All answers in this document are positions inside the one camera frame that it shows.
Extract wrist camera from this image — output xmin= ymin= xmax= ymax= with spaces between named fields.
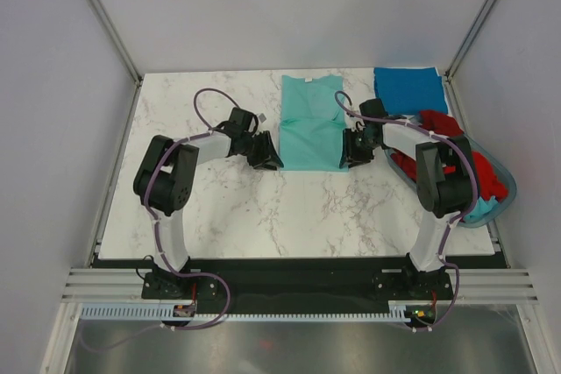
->
xmin=227 ymin=107 xmax=266 ymax=135
xmin=359 ymin=98 xmax=388 ymax=119

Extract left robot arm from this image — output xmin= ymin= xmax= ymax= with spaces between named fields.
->
xmin=133 ymin=131 xmax=284 ymax=298

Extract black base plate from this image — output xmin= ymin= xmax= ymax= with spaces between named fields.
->
xmin=93 ymin=255 xmax=517 ymax=315

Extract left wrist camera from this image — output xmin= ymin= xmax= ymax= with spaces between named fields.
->
xmin=227 ymin=107 xmax=266 ymax=135

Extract translucent blue plastic basket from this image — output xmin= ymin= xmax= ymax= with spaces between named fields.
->
xmin=385 ymin=110 xmax=516 ymax=229

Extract white slotted cable duct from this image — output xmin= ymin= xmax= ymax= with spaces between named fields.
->
xmin=80 ymin=303 xmax=435 ymax=323

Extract teal t shirt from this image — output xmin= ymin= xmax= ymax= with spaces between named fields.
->
xmin=463 ymin=196 xmax=500 ymax=223
xmin=279 ymin=75 xmax=346 ymax=172

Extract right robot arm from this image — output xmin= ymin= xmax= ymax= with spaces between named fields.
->
xmin=339 ymin=117 xmax=479 ymax=299

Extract red t shirts pile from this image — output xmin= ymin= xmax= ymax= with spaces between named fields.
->
xmin=389 ymin=109 xmax=509 ymax=200

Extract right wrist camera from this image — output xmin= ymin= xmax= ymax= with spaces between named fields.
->
xmin=359 ymin=98 xmax=388 ymax=119

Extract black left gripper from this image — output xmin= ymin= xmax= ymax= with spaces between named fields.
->
xmin=240 ymin=131 xmax=283 ymax=172

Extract aluminium frame rail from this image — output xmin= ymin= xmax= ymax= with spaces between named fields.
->
xmin=61 ymin=269 xmax=537 ymax=305

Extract folded blue t shirt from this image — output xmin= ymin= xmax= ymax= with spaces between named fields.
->
xmin=373 ymin=67 xmax=448 ymax=115

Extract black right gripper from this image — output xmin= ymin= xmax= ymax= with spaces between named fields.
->
xmin=340 ymin=127 xmax=380 ymax=168

